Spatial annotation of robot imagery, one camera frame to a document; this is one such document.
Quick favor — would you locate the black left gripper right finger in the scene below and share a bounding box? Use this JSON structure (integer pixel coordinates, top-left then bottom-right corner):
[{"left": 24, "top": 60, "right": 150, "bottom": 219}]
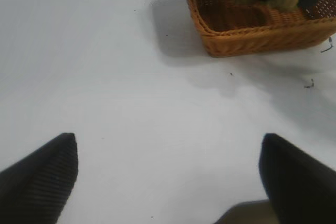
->
[{"left": 258, "top": 133, "right": 336, "bottom": 224}]

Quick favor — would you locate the brown woven wicker basket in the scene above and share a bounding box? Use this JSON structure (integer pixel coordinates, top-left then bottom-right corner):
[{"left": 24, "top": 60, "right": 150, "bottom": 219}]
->
[{"left": 180, "top": 0, "right": 336, "bottom": 58}]

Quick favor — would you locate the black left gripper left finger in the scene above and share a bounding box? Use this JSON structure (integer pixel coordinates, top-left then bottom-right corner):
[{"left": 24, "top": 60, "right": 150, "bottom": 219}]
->
[{"left": 0, "top": 132, "right": 79, "bottom": 224}]

